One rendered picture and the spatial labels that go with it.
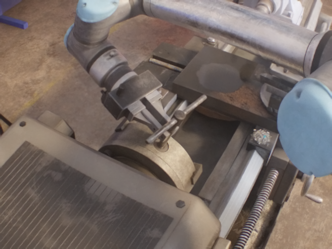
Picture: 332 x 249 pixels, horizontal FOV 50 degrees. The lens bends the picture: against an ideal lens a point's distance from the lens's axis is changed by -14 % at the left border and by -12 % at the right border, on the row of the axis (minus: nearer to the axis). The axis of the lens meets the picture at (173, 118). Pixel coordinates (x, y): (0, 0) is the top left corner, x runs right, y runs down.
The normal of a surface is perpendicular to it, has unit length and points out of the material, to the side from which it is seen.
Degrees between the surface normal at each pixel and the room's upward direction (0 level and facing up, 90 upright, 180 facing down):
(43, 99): 0
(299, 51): 64
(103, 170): 0
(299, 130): 89
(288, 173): 90
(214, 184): 0
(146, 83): 22
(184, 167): 54
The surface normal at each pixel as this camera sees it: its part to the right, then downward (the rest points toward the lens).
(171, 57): 0.05, -0.72
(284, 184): -0.46, 0.60
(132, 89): 0.37, -0.53
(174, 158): 0.61, -0.32
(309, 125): -0.82, 0.36
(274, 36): -0.63, -0.11
